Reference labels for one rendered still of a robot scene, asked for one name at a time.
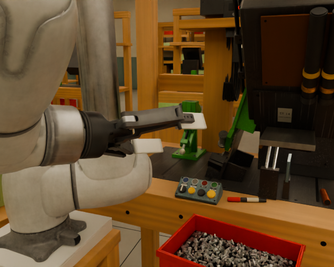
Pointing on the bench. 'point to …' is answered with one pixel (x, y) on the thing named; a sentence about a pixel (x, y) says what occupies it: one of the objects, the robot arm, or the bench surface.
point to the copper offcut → (325, 197)
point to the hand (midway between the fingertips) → (176, 134)
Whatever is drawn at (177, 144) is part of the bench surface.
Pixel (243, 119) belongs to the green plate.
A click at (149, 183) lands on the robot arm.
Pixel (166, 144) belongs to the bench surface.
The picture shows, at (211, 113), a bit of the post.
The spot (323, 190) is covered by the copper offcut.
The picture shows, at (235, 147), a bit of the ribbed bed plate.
